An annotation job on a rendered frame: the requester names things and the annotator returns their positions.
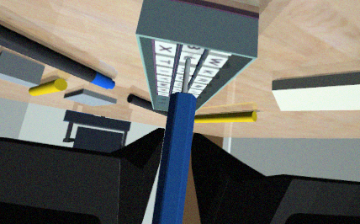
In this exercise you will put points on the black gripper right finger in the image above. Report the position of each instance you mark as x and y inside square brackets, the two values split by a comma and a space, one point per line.
[231, 192]

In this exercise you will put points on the yellow cylinder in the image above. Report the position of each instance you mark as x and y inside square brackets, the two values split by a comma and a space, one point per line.
[49, 87]
[228, 117]

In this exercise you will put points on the blue stylus with metal tip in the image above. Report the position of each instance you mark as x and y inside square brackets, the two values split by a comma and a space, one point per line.
[175, 156]

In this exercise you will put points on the white flat slab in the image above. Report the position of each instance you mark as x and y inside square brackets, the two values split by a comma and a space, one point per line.
[330, 92]

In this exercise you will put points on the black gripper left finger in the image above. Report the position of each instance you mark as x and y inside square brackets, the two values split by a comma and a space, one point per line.
[113, 186]

